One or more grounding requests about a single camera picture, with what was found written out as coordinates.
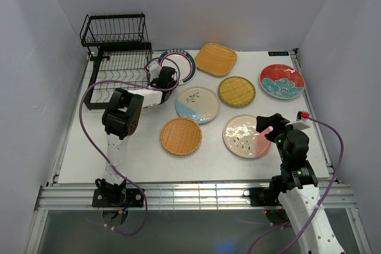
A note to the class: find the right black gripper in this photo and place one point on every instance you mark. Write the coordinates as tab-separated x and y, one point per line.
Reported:
263	122

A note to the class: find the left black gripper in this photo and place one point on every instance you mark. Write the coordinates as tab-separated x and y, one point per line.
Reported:
155	80

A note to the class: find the white plate green maroon rim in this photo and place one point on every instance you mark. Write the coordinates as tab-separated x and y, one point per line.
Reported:
184	61

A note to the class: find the round orange woven plate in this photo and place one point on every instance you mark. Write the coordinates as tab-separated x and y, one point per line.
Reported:
181	136

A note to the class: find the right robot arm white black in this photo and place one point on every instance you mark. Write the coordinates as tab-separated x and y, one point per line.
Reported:
296	188

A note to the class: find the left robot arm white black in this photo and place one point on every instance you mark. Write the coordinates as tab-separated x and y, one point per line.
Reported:
121	118

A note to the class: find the cream pink plate with sprig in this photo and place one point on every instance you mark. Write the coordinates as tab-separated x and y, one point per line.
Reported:
242	138

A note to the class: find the cream blue plate with sprig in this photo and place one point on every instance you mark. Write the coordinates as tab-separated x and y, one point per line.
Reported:
199	104

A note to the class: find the round yellow green woven plate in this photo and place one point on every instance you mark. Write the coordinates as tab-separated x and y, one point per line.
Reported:
236	91

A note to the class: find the square orange woven plate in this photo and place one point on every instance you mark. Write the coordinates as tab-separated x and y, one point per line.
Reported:
215	59

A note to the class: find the red plate blue flower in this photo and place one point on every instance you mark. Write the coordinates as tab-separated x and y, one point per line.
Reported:
282	81

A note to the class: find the blue label sticker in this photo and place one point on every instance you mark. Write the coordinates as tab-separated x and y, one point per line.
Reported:
278	53

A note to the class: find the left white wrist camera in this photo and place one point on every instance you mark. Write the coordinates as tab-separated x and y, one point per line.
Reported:
153	69

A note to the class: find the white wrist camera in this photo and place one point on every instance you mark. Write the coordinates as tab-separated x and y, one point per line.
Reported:
302	122
153	69

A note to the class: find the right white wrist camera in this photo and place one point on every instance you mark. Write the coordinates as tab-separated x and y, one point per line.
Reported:
302	122

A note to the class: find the black wire dish rack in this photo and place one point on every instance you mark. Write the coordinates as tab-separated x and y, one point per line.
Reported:
118	49

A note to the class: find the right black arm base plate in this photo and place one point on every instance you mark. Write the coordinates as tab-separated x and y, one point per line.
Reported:
260	196

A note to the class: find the aluminium front rail frame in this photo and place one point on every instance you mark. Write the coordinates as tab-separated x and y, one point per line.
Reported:
160	197

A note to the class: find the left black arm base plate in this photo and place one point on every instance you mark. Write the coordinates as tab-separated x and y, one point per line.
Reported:
131	197

